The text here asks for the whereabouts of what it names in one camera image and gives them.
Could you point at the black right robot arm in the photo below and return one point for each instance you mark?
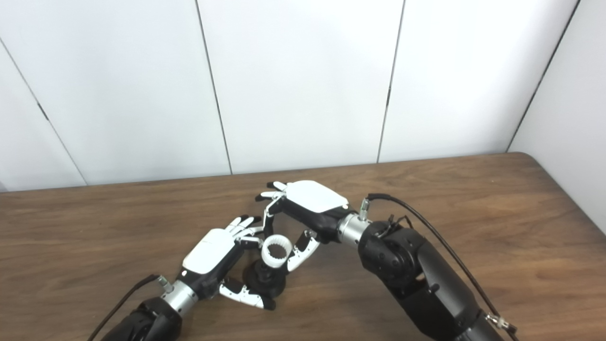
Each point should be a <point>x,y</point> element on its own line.
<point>416,274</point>

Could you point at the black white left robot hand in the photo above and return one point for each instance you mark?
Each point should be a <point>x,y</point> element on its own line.
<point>210,251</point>

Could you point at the round black plastic part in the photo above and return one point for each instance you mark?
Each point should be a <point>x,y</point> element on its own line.
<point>265,284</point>

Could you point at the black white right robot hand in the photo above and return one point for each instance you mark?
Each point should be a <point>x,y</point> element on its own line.
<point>315,196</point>

